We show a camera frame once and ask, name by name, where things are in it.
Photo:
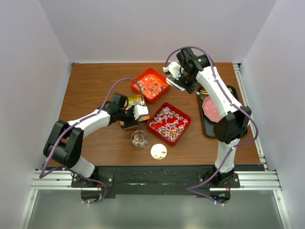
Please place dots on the pink dotted plate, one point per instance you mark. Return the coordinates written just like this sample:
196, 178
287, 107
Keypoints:
210, 110

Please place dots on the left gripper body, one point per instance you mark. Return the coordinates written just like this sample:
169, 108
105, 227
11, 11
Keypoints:
127, 117

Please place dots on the metal scoop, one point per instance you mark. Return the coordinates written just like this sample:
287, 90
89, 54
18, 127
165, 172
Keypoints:
180, 86

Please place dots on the clear glass jar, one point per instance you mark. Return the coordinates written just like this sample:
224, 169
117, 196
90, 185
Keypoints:
139, 139

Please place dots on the gold round lid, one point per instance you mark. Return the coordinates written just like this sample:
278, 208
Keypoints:
159, 151

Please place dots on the orange candy tin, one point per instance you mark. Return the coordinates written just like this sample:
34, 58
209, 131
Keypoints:
153, 85

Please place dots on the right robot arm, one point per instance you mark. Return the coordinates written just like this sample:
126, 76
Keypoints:
234, 117

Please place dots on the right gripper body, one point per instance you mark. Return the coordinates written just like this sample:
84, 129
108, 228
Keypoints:
188, 83

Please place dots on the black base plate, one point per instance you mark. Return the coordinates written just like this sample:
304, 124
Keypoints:
159, 180

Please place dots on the black gummy candy tin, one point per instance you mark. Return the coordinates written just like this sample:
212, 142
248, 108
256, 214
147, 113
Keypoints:
133, 101

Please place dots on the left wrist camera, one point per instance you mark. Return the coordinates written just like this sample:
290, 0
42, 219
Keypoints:
140, 111

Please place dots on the red lollipop tin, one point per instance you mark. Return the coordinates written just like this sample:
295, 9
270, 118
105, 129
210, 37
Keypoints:
169, 124

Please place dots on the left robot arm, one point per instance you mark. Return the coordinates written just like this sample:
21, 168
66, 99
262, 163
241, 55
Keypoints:
64, 144

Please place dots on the gold chopsticks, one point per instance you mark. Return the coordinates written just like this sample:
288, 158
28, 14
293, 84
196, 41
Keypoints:
202, 90

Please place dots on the black tray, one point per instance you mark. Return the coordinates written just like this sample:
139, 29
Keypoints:
207, 124

